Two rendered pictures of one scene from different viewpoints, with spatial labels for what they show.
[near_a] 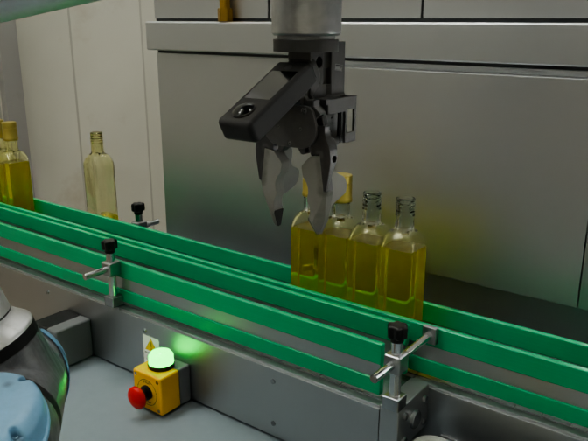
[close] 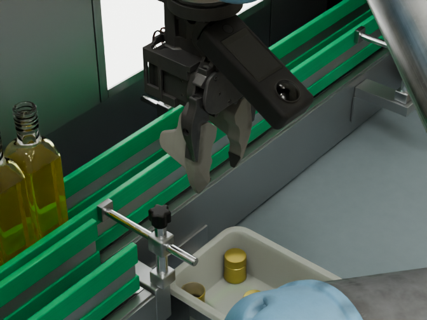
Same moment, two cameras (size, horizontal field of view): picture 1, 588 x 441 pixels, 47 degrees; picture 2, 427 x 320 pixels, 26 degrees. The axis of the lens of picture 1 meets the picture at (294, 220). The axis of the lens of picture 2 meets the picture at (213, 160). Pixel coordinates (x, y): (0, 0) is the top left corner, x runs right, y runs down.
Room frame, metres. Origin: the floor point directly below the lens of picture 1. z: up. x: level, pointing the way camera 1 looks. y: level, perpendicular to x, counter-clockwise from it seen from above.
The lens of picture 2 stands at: (0.72, 0.76, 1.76)
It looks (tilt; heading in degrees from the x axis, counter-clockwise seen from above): 37 degrees down; 273
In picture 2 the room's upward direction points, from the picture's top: straight up
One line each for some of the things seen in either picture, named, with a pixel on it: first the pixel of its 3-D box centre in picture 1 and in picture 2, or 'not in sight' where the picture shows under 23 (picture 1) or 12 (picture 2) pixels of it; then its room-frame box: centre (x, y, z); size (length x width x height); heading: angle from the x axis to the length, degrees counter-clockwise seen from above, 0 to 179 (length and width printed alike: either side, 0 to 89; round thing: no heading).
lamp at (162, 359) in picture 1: (161, 358); not in sight; (1.06, 0.23, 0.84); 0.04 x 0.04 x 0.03
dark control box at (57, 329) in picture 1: (62, 339); not in sight; (1.22, 0.46, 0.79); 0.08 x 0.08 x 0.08; 53
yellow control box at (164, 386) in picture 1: (161, 385); not in sight; (1.06, 0.23, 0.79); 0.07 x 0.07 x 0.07; 53
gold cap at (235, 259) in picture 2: not in sight; (235, 265); (0.73, -0.27, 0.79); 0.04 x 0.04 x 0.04
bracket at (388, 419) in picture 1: (406, 415); (140, 286); (0.86, -0.16, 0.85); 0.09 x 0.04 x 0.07; 143
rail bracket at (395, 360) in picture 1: (404, 360); (147, 239); (0.85, -0.15, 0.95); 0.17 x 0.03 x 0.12; 143
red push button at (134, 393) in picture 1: (141, 395); not in sight; (1.02, 0.26, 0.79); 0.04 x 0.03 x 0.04; 53
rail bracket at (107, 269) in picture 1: (101, 277); not in sight; (1.17, 0.35, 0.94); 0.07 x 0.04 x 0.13; 143
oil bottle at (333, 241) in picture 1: (339, 276); not in sight; (1.06, -0.08, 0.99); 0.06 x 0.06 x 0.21; 54
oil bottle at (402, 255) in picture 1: (401, 292); (38, 205); (0.99, -0.17, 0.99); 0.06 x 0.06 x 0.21; 54
